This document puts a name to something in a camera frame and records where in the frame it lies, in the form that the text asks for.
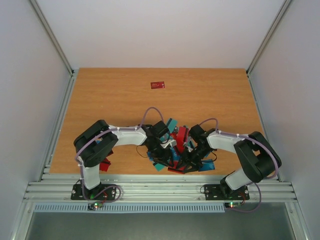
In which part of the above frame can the lone red card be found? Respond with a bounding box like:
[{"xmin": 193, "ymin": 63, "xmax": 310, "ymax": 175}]
[{"xmin": 150, "ymin": 81, "xmax": 165, "ymax": 90}]

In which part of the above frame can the grey cable duct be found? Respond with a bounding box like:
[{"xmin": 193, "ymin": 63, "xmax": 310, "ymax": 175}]
[{"xmin": 33, "ymin": 202, "xmax": 225, "ymax": 214}]

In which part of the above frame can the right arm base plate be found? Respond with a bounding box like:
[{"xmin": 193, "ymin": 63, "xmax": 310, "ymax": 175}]
[{"xmin": 203, "ymin": 184, "xmax": 250, "ymax": 201}]

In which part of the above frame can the large red card left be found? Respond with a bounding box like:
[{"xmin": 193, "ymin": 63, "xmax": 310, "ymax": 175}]
[{"xmin": 99, "ymin": 158, "xmax": 111, "ymax": 172}]

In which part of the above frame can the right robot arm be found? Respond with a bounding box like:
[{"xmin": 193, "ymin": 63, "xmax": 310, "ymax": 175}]
[{"xmin": 179, "ymin": 124, "xmax": 282, "ymax": 198}]

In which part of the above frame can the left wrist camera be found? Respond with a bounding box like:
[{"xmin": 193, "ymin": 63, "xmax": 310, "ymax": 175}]
[{"xmin": 161, "ymin": 139, "xmax": 177, "ymax": 149}]

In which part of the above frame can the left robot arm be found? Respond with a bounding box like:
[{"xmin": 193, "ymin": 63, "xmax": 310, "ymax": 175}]
[{"xmin": 73, "ymin": 120, "xmax": 177, "ymax": 199}]

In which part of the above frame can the red stripe card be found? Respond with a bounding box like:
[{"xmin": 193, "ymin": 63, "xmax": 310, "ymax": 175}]
[
  {"xmin": 176, "ymin": 126, "xmax": 189, "ymax": 154},
  {"xmin": 167, "ymin": 160, "xmax": 186, "ymax": 174}
]

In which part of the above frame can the blue stripe card right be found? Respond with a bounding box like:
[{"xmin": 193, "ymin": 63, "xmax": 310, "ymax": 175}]
[{"xmin": 198, "ymin": 159, "xmax": 215, "ymax": 172}]

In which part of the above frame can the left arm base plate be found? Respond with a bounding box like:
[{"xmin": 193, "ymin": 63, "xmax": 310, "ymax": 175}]
[{"xmin": 70, "ymin": 183, "xmax": 119, "ymax": 201}]

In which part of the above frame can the aluminium rail frame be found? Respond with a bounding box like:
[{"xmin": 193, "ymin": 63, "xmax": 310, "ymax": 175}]
[{"xmin": 23, "ymin": 173, "xmax": 297, "ymax": 203}]

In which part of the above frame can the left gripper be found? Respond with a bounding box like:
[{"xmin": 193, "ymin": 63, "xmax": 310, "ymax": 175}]
[{"xmin": 148, "ymin": 140, "xmax": 175, "ymax": 168}]

